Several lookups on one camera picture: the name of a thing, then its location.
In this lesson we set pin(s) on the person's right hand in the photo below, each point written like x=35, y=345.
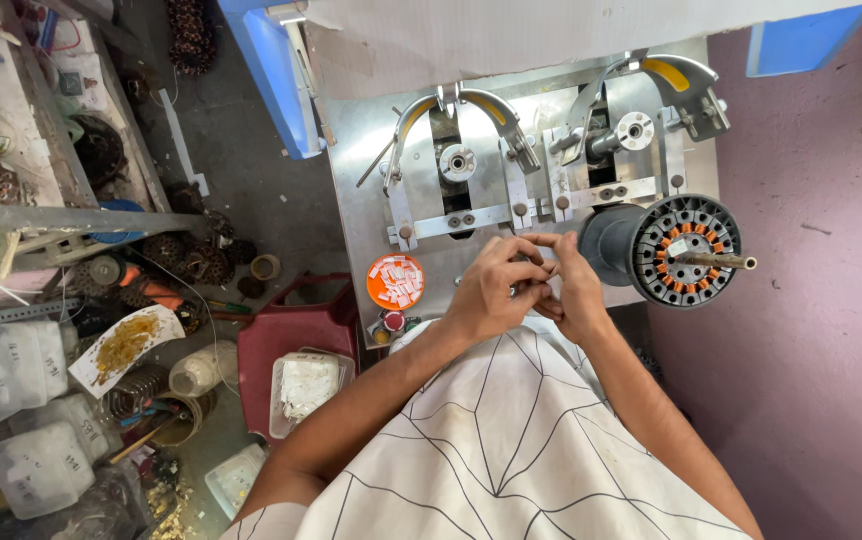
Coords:
x=584, y=296

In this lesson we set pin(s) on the person's left hand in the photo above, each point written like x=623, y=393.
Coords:
x=483, y=292

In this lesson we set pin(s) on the grey drum holder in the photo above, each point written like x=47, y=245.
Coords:
x=603, y=244

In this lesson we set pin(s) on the black stator with copper coils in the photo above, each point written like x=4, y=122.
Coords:
x=652, y=270

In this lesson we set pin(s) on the green push button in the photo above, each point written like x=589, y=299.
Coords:
x=413, y=322

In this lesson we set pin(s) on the pile of white paper slips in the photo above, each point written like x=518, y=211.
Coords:
x=399, y=281

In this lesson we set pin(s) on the red push button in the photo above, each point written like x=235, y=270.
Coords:
x=394, y=321

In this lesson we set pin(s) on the orange round lid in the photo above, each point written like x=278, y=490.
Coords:
x=378, y=294

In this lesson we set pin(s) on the yellow push button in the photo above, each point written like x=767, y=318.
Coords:
x=381, y=337

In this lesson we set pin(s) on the steel winding fixture with arch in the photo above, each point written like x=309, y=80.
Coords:
x=423, y=157
x=626, y=169

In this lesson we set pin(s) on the metal shaft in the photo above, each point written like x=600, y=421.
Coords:
x=723, y=261

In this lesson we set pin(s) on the steel winding machine plate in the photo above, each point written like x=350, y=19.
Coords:
x=356, y=195

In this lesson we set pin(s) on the white shirt with black lines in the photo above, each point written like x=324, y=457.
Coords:
x=513, y=465

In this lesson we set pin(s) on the heap of white paper pieces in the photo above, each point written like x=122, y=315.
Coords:
x=307, y=386

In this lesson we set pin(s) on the maroon plastic stool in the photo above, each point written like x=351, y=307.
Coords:
x=281, y=330

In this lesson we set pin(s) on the brown tape roll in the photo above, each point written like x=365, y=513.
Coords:
x=266, y=268

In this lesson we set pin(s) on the clear tub on stool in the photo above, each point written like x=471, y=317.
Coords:
x=276, y=420

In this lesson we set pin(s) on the green screwdriver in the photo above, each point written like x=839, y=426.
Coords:
x=232, y=307

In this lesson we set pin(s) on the heap of wound stators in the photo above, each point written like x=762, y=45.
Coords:
x=205, y=262

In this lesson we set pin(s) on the clear plastic bottle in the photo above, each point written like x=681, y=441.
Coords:
x=202, y=369

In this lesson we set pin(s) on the small clear plastic box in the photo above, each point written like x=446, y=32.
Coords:
x=235, y=480

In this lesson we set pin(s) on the round tin with tools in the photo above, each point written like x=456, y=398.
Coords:
x=183, y=424

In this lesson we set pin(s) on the white strip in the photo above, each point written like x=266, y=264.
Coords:
x=179, y=139

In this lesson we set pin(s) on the paper sheet with yellow scraps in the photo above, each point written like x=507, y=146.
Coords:
x=127, y=345

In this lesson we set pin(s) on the metal coil rings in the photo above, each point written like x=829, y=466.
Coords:
x=134, y=394

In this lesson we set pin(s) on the heap of yellowish scraps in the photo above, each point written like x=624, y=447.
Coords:
x=172, y=510

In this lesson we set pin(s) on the stack of wound stators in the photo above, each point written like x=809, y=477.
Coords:
x=190, y=34

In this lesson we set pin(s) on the clear plastic lidded tub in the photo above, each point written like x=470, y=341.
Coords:
x=74, y=427
x=40, y=472

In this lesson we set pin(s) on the clear plastic bag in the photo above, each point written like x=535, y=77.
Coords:
x=100, y=510

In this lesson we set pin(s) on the metal rack with parts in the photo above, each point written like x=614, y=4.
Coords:
x=25, y=150

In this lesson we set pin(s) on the large clear plastic tub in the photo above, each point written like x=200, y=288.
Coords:
x=3, y=375

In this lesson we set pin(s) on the blue metal frame part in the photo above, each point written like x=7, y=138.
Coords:
x=277, y=82
x=798, y=45

